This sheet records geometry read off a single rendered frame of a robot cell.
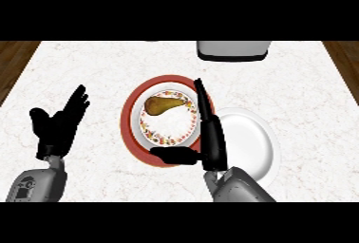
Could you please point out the white plate with floral rim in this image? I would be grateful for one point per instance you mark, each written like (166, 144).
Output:
(169, 125)

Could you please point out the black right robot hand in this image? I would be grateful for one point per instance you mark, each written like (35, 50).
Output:
(213, 139)

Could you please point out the plain white plate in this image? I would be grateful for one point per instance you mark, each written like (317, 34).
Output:
(249, 142)

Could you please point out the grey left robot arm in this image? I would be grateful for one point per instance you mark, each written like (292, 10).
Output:
(39, 183)

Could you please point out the brown-green pear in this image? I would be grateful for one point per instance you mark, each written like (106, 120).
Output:
(160, 104)

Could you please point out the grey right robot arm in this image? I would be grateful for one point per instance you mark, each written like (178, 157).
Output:
(237, 186)

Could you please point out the grey appliance with black base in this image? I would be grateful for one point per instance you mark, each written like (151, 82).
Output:
(233, 50)

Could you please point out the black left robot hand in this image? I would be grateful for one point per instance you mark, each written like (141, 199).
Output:
(55, 128)

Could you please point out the red round placemat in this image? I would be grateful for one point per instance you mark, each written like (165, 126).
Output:
(134, 126)

